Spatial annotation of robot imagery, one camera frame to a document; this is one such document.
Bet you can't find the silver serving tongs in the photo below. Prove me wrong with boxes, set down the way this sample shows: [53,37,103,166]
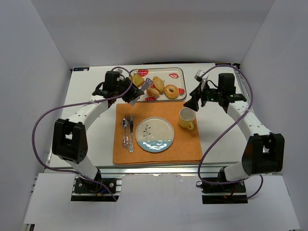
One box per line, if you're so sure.
[129,78,153,106]

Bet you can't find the sesame bread roll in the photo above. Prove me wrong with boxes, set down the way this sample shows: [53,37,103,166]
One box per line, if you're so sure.
[146,88,160,98]

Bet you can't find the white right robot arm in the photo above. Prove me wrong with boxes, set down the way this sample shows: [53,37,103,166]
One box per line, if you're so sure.
[184,73,285,184]

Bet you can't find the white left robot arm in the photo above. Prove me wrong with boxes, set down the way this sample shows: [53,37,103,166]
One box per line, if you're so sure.
[51,70,144,192]

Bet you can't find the yellow mug white inside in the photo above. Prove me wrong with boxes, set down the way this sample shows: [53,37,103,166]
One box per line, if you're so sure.
[179,107,195,130]

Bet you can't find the sugared bagel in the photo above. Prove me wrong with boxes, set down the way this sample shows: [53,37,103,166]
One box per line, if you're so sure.
[164,85,179,99]

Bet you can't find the toast slice with herbs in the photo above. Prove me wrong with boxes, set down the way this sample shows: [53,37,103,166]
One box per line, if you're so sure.
[132,74,145,88]

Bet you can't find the strawberry print tray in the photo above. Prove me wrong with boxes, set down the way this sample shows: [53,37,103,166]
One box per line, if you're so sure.
[131,67,187,102]

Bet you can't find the silver fork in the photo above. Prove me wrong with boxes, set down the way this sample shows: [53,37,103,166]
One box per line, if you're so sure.
[125,113,130,149]

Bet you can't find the long brown pastry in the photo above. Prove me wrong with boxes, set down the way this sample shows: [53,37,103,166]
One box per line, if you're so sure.
[153,76,165,94]

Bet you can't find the silver spoon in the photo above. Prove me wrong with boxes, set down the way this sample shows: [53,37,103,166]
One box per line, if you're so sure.
[122,118,128,147]

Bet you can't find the orange woven placemat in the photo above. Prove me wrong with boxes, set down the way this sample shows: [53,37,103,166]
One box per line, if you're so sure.
[113,102,202,165]

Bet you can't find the cream and blue plate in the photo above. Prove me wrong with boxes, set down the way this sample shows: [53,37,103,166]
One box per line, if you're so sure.
[135,116,175,153]

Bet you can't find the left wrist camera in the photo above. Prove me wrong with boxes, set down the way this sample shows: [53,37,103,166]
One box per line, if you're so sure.
[112,68,123,75]

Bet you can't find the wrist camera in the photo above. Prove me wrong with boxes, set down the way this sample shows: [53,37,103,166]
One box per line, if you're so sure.
[194,69,209,91]
[112,68,123,75]

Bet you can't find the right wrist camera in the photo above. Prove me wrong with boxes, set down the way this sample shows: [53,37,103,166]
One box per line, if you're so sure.
[194,69,209,91]

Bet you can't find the aluminium table frame rail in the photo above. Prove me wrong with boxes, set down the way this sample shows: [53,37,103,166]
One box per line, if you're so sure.
[43,166,241,175]

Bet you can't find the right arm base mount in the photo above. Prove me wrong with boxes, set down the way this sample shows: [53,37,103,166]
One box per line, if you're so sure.
[196,180,248,205]

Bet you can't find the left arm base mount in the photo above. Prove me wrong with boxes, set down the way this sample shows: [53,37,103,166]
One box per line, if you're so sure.
[71,177,122,202]

